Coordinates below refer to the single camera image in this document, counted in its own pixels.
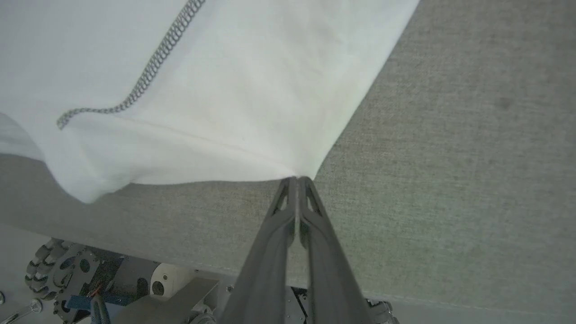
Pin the grey fabric sofa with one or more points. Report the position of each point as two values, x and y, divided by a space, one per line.
450 180

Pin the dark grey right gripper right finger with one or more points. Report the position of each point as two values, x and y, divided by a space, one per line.
328 279

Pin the grey robot wheeled base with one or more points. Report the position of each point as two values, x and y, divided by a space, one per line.
148 308

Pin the white cloth garment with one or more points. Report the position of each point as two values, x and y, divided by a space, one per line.
225 90

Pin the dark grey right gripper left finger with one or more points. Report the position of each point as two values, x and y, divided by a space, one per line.
265 279

